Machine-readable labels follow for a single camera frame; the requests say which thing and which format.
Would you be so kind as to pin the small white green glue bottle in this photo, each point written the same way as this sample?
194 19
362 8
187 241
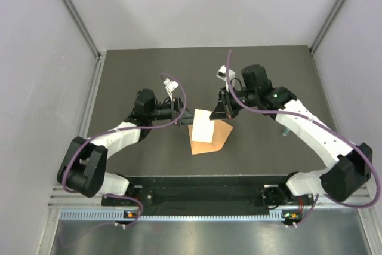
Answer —
286 132

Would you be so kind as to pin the cream paper letter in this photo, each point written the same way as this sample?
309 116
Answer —
203 127

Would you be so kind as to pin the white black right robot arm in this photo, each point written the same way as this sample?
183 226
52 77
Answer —
346 165

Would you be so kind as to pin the aluminium frame post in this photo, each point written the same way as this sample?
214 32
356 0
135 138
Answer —
330 19
73 12

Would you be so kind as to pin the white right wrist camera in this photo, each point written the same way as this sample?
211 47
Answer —
222 75

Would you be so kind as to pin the left aluminium frame post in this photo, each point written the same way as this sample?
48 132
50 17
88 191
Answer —
73 12

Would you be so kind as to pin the right aluminium frame post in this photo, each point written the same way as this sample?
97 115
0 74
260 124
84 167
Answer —
330 19

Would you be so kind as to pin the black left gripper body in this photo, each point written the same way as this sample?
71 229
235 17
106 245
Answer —
171 111

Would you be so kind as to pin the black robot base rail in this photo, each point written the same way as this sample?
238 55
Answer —
159 192

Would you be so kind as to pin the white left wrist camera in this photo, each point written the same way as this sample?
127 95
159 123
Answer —
170 86

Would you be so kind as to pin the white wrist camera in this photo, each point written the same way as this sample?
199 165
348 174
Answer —
222 75
170 86

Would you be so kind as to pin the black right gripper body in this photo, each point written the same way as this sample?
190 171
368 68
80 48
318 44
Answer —
227 97

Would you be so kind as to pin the aluminium base profile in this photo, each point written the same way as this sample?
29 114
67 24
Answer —
61 199

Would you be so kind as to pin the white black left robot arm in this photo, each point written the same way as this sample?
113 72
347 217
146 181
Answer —
83 169

